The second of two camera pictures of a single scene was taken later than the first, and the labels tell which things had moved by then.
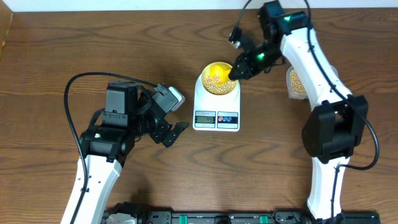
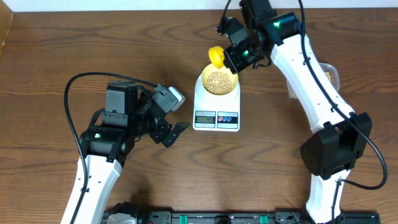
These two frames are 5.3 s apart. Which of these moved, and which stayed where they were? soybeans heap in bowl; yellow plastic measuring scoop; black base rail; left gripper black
Moved: yellow plastic measuring scoop
Stayed: black base rail; left gripper black; soybeans heap in bowl
